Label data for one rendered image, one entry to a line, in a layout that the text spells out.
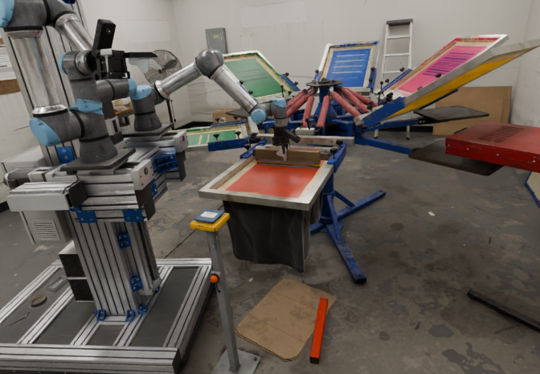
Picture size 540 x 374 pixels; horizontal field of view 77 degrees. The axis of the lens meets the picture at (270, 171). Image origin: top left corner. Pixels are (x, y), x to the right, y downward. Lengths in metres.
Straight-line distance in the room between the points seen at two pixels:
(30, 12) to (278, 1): 5.28
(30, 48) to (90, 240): 1.03
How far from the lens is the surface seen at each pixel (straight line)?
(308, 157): 1.97
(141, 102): 1.99
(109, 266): 2.13
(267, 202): 1.58
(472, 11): 6.03
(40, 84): 1.50
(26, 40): 1.50
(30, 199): 1.68
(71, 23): 1.51
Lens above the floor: 1.68
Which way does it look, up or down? 22 degrees down
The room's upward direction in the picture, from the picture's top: 5 degrees counter-clockwise
